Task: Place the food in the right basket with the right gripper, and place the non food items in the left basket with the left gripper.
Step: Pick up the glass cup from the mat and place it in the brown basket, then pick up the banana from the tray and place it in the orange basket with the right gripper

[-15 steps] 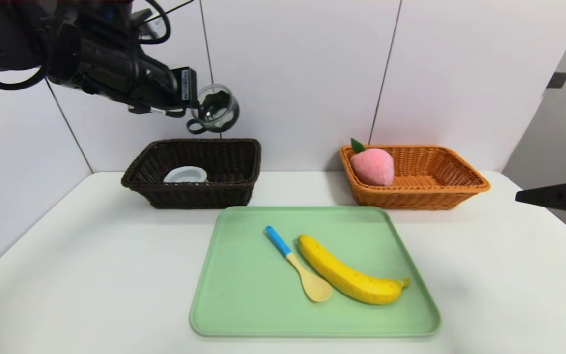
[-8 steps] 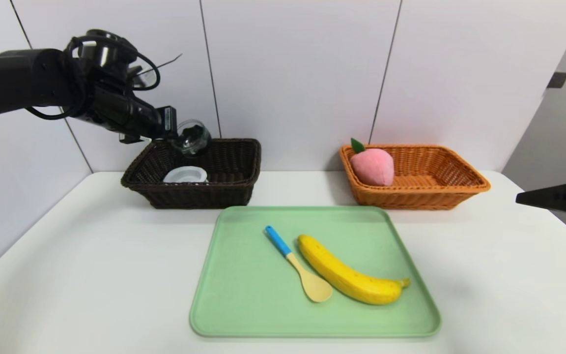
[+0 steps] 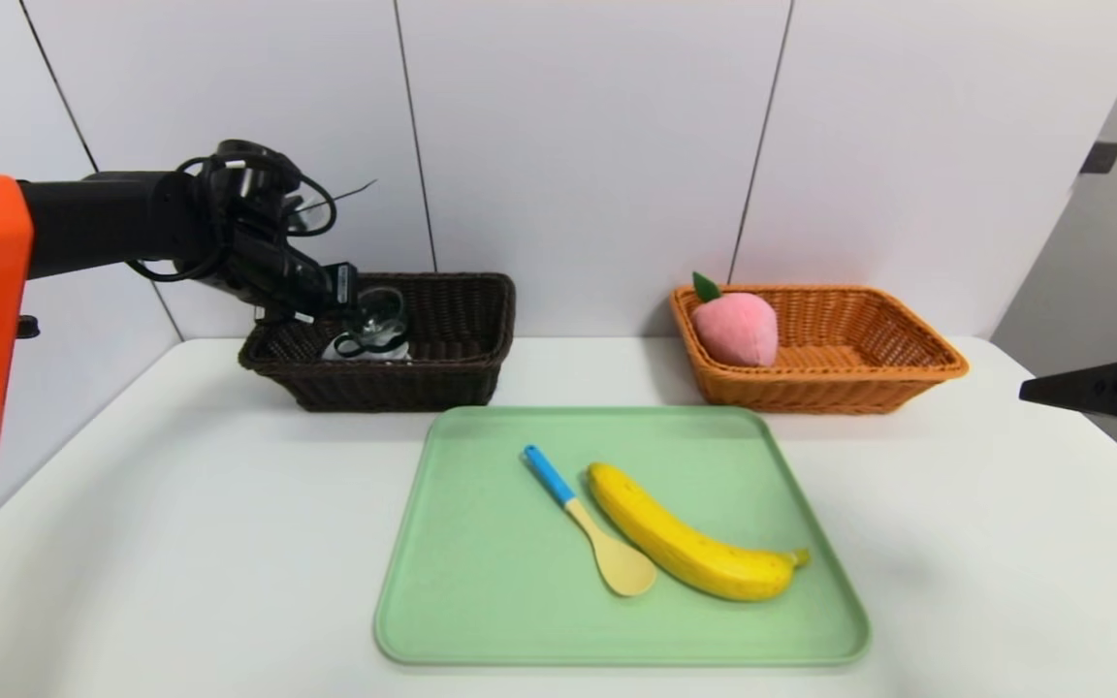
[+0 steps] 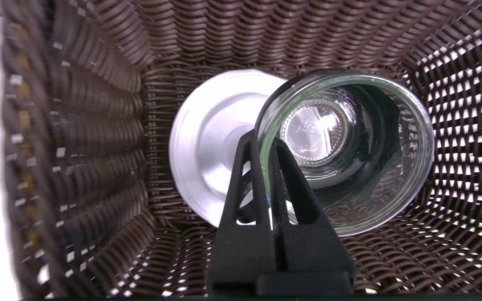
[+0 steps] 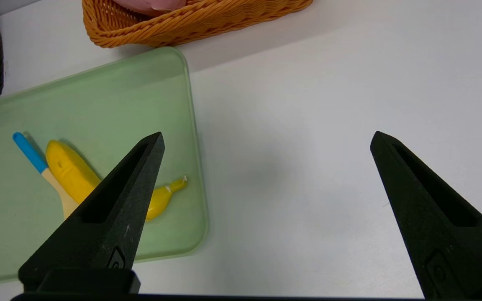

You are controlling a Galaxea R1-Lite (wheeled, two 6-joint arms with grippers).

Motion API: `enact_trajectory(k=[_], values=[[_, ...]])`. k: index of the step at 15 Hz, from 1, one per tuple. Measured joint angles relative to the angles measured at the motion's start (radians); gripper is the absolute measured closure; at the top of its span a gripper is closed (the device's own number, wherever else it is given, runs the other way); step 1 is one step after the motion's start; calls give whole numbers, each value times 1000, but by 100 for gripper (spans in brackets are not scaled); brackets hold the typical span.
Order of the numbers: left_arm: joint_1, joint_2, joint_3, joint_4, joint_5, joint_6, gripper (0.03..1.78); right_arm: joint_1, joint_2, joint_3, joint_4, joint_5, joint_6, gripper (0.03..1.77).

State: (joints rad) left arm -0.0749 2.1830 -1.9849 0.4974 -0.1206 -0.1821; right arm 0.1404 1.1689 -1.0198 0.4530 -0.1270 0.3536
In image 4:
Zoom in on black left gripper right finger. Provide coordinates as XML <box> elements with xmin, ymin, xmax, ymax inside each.
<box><xmin>269</xmin><ymin>137</ymin><xmax>357</xmax><ymax>278</ymax></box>

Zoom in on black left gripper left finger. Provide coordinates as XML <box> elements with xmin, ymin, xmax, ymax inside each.
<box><xmin>207</xmin><ymin>130</ymin><xmax>277</xmax><ymax>290</ymax></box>

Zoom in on dark brown wicker basket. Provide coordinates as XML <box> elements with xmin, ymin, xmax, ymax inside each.
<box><xmin>0</xmin><ymin>0</ymin><xmax>482</xmax><ymax>301</ymax></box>

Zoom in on glass cup with black holder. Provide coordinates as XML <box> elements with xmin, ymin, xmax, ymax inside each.
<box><xmin>237</xmin><ymin>69</ymin><xmax>435</xmax><ymax>237</ymax></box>

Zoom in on white plastic tape spool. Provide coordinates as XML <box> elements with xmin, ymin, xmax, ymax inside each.
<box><xmin>169</xmin><ymin>69</ymin><xmax>287</xmax><ymax>228</ymax></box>

